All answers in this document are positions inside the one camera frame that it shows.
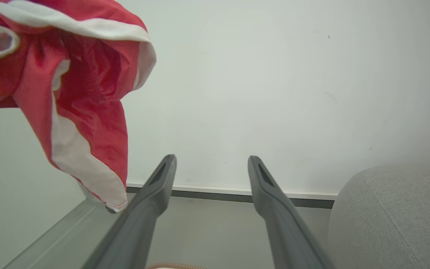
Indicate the grey upholstered sofa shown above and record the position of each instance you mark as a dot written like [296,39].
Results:
[394,220]

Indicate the red garment with white trim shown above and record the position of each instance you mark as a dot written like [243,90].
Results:
[95,74]

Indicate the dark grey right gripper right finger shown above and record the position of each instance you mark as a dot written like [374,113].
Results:
[286,231]

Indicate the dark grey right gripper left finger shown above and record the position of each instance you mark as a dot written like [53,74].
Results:
[136,228]

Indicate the white and black wall baseboard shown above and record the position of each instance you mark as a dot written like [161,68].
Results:
[207,192]

